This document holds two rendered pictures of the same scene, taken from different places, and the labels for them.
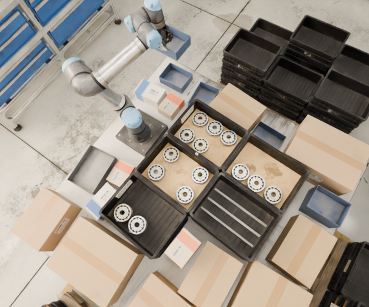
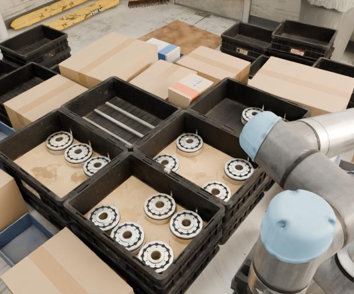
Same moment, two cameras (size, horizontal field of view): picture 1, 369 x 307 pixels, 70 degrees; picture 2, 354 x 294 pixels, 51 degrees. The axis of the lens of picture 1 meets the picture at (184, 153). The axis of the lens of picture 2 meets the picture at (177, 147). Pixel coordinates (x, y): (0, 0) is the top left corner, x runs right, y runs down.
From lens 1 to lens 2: 1.46 m
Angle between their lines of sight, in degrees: 67
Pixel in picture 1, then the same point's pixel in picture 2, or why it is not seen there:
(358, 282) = not seen: outside the picture
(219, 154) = (127, 198)
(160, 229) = (222, 116)
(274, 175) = (45, 168)
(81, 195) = not seen: outside the picture
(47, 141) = not seen: outside the picture
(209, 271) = (160, 83)
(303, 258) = (52, 90)
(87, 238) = (316, 96)
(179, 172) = (198, 174)
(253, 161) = (70, 187)
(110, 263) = (277, 80)
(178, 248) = (196, 84)
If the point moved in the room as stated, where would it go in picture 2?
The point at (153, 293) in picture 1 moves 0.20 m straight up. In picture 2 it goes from (222, 70) to (225, 31)
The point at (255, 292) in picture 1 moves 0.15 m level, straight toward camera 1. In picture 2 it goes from (115, 65) to (138, 76)
